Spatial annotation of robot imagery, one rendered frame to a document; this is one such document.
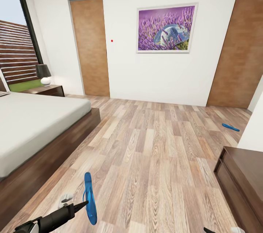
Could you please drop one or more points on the fixed window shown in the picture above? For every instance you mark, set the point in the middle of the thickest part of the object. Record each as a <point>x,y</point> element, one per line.
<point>19,50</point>

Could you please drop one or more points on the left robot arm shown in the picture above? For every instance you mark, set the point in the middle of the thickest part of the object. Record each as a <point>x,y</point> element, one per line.
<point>54,220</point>

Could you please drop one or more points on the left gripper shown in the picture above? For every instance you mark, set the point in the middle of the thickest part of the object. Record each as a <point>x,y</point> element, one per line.
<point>63,214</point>

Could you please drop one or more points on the nightstand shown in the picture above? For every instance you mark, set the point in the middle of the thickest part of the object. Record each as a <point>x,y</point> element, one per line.
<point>52,90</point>

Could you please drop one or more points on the sliding door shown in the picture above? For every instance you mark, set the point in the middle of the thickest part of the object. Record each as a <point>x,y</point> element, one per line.
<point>240,66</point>
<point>89,26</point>

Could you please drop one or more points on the sandal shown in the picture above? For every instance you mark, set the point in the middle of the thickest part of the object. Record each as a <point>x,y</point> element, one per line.
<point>91,206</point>
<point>227,126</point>

